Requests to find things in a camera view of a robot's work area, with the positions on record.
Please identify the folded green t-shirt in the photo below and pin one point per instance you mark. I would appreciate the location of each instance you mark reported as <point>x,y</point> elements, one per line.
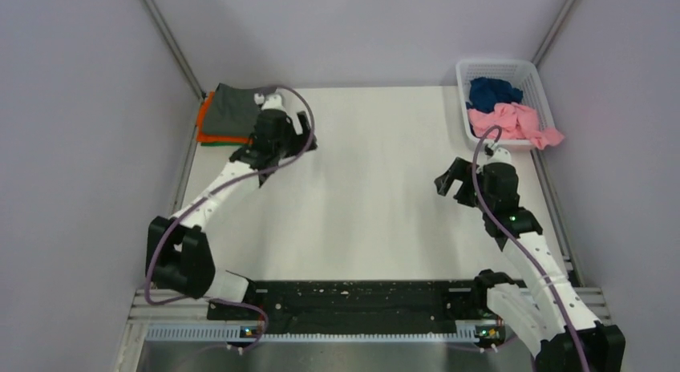
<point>221,144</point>

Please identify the pink t-shirt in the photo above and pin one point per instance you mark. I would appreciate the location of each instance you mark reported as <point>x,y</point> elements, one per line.
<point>518,122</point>

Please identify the aluminium frame rail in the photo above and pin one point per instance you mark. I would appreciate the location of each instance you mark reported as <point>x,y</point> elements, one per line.
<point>141,310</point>

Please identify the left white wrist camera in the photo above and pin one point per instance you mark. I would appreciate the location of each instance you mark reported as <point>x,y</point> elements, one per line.
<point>271,101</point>

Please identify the white plastic basket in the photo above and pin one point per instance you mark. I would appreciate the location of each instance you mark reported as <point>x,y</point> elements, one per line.
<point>521,74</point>

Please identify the navy blue t-shirt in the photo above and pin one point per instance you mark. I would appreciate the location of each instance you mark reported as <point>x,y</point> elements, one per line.
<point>486,93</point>

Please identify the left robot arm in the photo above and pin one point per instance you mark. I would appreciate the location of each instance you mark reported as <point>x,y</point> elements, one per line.
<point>179,254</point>

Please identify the white slotted cable duct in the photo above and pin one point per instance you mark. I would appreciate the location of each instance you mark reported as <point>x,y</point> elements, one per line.
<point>248,334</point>

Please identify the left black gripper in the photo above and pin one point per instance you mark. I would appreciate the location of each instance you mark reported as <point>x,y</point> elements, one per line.
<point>297,140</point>

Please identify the grey t-shirt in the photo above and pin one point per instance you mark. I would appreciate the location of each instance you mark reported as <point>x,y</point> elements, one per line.
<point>232,112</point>

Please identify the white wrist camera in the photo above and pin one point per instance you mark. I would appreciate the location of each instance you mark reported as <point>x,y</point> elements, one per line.
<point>271,101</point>
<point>497,155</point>

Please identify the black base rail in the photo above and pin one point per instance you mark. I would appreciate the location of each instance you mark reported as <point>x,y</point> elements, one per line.
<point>365,308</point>

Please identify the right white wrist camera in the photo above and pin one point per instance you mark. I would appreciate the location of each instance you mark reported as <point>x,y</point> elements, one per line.
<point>497,155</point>

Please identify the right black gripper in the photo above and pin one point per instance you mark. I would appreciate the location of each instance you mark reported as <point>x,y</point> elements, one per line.
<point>461,170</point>

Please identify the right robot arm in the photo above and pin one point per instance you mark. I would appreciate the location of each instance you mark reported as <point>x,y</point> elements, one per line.
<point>560,331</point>

